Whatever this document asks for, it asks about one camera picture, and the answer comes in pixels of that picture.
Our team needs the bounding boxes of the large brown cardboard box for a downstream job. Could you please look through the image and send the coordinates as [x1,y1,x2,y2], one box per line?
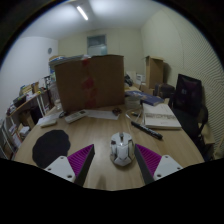
[54,54,126,113]

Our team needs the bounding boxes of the flat white remote control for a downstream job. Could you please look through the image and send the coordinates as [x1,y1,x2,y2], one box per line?
[39,118,58,129]

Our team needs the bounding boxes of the blue book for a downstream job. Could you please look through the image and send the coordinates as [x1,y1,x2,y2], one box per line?
[124,89,165,107]

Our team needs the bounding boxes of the grey paper stack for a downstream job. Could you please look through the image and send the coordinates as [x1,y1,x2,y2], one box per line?
[49,54,91,67]

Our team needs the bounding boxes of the black office chair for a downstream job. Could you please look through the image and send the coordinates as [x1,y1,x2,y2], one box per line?
[169,73,209,158]

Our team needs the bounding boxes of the black suitcase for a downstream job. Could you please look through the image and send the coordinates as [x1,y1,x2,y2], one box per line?
[153,83,176,99]

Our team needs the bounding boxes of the grey door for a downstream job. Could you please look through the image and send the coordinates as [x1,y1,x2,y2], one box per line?
[86,34,108,57]

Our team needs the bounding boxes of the black marker pen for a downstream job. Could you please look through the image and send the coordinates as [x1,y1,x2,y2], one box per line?
[130,120,164,141]

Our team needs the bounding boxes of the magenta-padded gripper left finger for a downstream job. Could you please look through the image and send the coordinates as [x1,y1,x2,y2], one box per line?
[43,143,96,187]

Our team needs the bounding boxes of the white and black computer mouse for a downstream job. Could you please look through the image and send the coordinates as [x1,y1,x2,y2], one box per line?
[109,131,136,167]

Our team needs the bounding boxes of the tall open cardboard box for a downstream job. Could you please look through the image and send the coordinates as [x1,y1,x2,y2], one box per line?
[145,55,165,90]

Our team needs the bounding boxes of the white paper sheet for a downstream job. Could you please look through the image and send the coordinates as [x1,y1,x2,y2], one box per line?
[35,112,62,127]
[84,109,120,121]

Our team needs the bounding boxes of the stack of books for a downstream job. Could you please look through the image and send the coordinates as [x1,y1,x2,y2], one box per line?
[18,125,32,141]

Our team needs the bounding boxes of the open white book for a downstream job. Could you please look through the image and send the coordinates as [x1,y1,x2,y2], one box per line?
[142,102,183,130]

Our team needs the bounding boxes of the black round mouse pad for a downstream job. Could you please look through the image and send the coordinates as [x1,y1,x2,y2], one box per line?
[32,129,72,169]

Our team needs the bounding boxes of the ceiling tube light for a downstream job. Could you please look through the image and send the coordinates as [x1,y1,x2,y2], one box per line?
[75,5,90,22]

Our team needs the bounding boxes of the cluttered wooden side desk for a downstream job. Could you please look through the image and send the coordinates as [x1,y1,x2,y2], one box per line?
[5,81,56,131]

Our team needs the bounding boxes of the white shelf rack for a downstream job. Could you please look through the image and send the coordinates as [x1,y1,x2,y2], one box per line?
[0,119,18,160]

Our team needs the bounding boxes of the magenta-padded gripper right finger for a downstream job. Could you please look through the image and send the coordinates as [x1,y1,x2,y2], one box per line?
[133,143,183,186]

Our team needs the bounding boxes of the clear plastic jar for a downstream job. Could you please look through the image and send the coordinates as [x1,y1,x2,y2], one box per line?
[49,83,64,112]

